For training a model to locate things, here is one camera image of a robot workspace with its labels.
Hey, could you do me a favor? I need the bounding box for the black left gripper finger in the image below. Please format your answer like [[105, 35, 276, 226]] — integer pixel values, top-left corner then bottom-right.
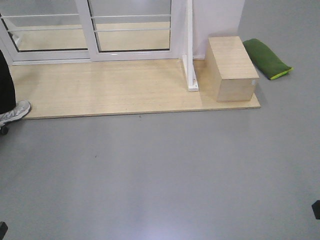
[[0, 221, 8, 239]]

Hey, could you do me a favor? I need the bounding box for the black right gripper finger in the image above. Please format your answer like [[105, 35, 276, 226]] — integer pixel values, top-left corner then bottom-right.
[[311, 200, 320, 220]]

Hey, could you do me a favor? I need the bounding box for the white sliding glass door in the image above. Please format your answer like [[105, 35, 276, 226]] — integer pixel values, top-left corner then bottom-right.
[[75, 0, 185, 62]]

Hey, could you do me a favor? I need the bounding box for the white fixed glass door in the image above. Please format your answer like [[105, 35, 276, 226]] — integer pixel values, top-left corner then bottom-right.
[[0, 0, 96, 64]]

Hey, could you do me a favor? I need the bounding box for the black caster wheel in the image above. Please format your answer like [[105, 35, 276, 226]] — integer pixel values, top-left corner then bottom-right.
[[0, 125, 9, 136]]

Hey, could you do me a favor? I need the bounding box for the grey white sneaker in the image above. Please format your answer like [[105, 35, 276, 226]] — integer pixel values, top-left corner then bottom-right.
[[0, 100, 32, 127]]

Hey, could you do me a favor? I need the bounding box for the black trouser leg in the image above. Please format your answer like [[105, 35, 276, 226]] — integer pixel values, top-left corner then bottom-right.
[[0, 51, 16, 114]]

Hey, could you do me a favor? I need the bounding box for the green cushion bag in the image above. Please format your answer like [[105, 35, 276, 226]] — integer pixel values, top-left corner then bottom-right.
[[243, 38, 293, 81]]

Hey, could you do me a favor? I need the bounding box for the light wooden platform board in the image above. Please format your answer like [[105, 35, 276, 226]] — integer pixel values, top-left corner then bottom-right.
[[10, 59, 261, 119]]

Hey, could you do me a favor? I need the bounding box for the light wooden box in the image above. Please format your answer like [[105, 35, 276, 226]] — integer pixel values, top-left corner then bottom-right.
[[204, 36, 259, 102]]

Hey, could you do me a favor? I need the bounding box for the white support brace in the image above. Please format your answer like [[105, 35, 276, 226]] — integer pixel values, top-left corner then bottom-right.
[[182, 0, 199, 92]]

